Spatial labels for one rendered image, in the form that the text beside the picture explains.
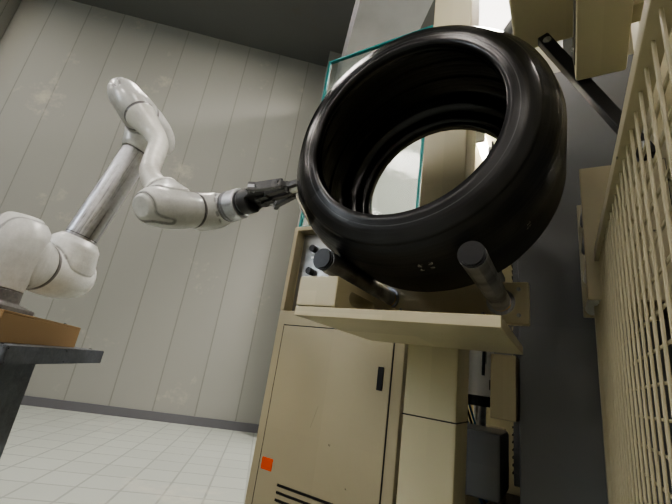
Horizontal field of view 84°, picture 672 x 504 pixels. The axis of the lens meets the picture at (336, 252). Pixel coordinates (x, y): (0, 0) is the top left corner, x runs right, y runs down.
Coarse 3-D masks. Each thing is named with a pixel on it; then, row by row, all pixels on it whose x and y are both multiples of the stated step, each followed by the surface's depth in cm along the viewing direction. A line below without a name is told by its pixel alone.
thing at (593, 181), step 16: (592, 176) 81; (608, 176) 80; (640, 176) 77; (656, 176) 75; (592, 192) 80; (624, 192) 77; (592, 208) 79; (592, 224) 78; (592, 240) 77; (640, 240) 73; (592, 256) 76; (656, 256) 71; (592, 272) 75; (624, 272) 72; (592, 288) 74; (640, 288) 70; (592, 304) 80; (656, 304) 83; (656, 320) 82
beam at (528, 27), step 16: (512, 0) 93; (528, 0) 92; (544, 0) 92; (560, 0) 91; (512, 16) 97; (528, 16) 96; (544, 16) 96; (560, 16) 95; (528, 32) 101; (544, 32) 100; (560, 32) 99
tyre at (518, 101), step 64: (384, 64) 82; (448, 64) 88; (512, 64) 65; (320, 128) 83; (384, 128) 106; (448, 128) 101; (512, 128) 61; (320, 192) 77; (448, 192) 62; (512, 192) 59; (384, 256) 68; (448, 256) 64; (512, 256) 72
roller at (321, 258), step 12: (324, 252) 73; (324, 264) 72; (336, 264) 73; (348, 264) 78; (348, 276) 78; (360, 276) 82; (360, 288) 84; (372, 288) 87; (384, 288) 93; (384, 300) 95
